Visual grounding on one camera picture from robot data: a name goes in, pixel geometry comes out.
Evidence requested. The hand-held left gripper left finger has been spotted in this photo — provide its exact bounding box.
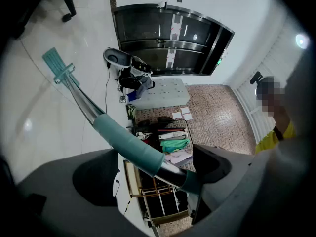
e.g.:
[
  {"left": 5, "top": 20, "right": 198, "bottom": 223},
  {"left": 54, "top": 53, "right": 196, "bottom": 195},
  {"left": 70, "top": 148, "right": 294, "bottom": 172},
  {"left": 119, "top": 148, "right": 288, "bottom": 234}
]
[{"left": 9, "top": 148, "right": 158, "bottom": 237}]

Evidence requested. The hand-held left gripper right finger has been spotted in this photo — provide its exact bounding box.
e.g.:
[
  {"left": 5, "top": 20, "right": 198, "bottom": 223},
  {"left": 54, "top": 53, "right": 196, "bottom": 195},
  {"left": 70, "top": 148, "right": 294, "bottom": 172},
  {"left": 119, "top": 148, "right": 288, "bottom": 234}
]
[{"left": 177, "top": 137, "right": 304, "bottom": 237}]

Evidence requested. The teal mop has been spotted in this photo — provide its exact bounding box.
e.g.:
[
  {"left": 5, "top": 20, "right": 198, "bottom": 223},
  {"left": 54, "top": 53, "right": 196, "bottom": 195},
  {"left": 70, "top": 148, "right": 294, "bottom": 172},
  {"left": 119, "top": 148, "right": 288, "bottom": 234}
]
[{"left": 41, "top": 47, "right": 206, "bottom": 195}]

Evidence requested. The person's yellow shirt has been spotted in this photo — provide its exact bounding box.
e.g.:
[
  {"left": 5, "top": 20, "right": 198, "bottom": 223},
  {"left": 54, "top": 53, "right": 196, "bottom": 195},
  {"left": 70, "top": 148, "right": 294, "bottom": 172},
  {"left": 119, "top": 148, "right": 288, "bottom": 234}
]
[{"left": 254, "top": 121, "right": 297, "bottom": 156}]

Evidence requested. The person's head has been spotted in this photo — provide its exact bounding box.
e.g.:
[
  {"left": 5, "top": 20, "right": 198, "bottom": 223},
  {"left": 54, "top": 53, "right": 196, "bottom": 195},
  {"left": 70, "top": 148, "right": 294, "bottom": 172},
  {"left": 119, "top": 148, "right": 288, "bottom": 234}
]
[{"left": 256, "top": 76, "right": 291, "bottom": 127}]

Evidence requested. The white table with holes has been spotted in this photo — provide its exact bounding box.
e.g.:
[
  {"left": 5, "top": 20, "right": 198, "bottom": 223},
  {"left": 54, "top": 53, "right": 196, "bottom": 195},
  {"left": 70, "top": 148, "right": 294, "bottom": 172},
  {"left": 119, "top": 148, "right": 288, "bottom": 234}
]
[{"left": 127, "top": 77, "right": 191, "bottom": 110}]

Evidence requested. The grey cloth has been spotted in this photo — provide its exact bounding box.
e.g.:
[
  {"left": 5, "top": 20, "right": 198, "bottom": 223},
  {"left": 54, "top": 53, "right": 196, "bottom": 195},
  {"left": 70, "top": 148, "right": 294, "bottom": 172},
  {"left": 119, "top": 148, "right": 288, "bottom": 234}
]
[{"left": 136, "top": 77, "right": 154, "bottom": 99}]

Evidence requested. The white rounded machine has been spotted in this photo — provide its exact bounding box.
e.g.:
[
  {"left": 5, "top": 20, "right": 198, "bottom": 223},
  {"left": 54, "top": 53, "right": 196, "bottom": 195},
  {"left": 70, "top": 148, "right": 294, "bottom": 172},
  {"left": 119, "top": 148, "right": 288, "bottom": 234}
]
[{"left": 103, "top": 47, "right": 132, "bottom": 68}]

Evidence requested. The round ceiling light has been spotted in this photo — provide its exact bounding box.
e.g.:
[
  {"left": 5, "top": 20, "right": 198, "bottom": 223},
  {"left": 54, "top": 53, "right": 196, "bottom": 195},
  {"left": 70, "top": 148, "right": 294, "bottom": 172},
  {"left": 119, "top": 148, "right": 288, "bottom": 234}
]
[{"left": 295, "top": 33, "right": 310, "bottom": 49}]

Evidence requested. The dark glass double door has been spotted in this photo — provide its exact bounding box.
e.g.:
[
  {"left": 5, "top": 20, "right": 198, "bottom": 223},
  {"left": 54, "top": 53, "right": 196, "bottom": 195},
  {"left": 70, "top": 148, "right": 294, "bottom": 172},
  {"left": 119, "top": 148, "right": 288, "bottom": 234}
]
[{"left": 111, "top": 3, "right": 236, "bottom": 77}]

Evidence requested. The black shoulder strap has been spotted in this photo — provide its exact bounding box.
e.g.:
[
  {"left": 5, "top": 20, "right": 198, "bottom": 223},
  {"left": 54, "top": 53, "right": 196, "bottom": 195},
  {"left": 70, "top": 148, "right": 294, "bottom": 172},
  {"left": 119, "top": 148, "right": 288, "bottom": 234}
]
[{"left": 273, "top": 125, "right": 285, "bottom": 142}]

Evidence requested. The yellow-black striped cable cover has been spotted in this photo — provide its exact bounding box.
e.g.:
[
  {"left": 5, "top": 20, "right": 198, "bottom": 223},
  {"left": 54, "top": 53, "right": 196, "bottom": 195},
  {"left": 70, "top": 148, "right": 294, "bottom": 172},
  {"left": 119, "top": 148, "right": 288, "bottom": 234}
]
[{"left": 123, "top": 198, "right": 132, "bottom": 216}]

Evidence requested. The wooden shelf frame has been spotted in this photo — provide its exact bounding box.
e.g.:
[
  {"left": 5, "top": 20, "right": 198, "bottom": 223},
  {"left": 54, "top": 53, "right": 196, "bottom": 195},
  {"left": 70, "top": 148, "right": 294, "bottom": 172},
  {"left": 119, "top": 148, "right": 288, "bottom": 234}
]
[{"left": 122, "top": 159, "right": 191, "bottom": 229}]

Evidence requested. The black head-mounted camera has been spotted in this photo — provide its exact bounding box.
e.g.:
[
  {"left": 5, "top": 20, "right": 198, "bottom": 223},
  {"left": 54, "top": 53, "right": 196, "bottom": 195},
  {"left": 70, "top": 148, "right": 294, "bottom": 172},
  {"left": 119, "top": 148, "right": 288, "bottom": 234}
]
[{"left": 249, "top": 71, "right": 264, "bottom": 85}]

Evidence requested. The long black cable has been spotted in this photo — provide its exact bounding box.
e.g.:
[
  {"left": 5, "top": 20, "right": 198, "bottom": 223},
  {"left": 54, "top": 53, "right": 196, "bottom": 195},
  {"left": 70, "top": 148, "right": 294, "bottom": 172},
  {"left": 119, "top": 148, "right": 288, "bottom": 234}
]
[{"left": 105, "top": 62, "right": 111, "bottom": 114}]

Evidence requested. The pile of black cables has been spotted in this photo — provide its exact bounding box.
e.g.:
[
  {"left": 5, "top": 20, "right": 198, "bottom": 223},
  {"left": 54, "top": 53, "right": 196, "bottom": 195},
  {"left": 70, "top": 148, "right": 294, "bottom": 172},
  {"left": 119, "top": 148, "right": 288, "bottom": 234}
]
[{"left": 118, "top": 67, "right": 156, "bottom": 93}]

